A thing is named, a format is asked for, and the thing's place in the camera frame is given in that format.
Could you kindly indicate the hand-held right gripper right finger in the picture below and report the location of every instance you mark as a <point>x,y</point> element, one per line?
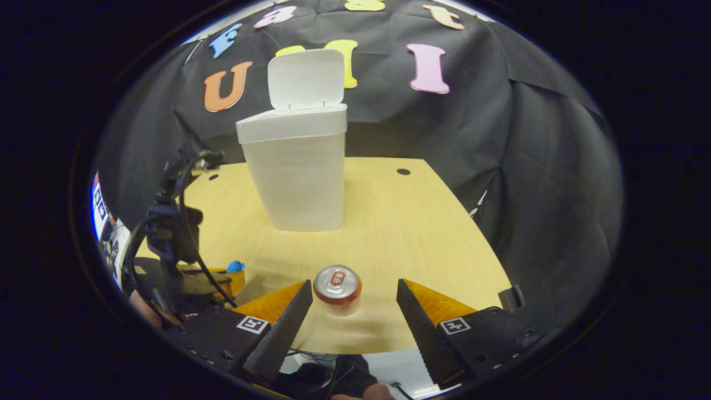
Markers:
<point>426,333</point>

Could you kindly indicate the wooden desktop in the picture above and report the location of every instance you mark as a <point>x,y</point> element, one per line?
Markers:
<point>400,233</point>

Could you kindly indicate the red pop can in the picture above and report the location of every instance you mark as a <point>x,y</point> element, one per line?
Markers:
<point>337,283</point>

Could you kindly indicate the computer monitor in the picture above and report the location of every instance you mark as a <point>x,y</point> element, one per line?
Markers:
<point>100,211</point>

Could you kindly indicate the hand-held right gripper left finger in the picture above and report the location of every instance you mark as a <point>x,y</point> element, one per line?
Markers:
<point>283,333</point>

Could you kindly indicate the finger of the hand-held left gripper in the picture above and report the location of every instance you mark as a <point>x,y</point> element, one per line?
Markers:
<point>233,282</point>

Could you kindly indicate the blue paper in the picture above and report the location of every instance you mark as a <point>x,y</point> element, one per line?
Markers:
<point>235,266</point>

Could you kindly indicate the white side table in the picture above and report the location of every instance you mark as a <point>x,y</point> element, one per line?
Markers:
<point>119,244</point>

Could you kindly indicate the black backdrop cloth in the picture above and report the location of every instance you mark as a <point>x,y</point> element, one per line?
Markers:
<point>500,139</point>

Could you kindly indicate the dark cloth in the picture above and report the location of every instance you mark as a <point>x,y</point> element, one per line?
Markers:
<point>344,375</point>

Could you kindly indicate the white desktop garbage bin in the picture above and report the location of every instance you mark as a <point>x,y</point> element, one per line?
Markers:
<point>300,178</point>

